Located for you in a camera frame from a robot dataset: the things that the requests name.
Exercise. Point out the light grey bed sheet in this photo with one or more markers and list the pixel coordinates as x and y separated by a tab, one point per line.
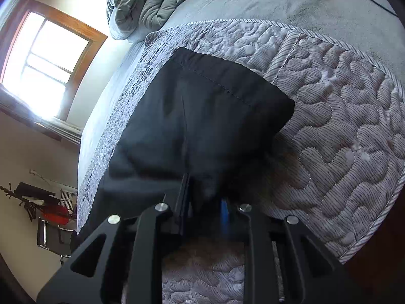
284	0

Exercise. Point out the black metal-framed chair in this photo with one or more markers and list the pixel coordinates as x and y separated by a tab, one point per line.
47	234

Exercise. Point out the black pants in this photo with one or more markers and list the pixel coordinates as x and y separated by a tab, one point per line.
196	117

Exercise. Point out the black hanging garment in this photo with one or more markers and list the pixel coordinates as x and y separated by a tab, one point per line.
34	191

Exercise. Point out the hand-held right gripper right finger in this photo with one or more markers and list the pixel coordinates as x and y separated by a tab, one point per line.
224	217

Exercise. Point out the white slatted radiator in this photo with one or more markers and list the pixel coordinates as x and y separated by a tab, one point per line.
68	199

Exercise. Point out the folded grey duvet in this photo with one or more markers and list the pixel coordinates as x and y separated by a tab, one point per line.
148	6

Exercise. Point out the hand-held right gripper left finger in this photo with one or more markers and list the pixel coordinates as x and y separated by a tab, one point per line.
182	202

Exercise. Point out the wooden coat rack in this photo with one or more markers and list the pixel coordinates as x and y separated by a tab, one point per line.
27	210

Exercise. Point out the grey quilted leaf-print bedspread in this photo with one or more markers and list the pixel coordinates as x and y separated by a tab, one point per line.
332	148

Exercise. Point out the wooden framed window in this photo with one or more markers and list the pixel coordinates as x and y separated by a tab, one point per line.
47	53

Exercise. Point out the red cloth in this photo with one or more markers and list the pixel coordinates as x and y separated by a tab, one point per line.
55	213

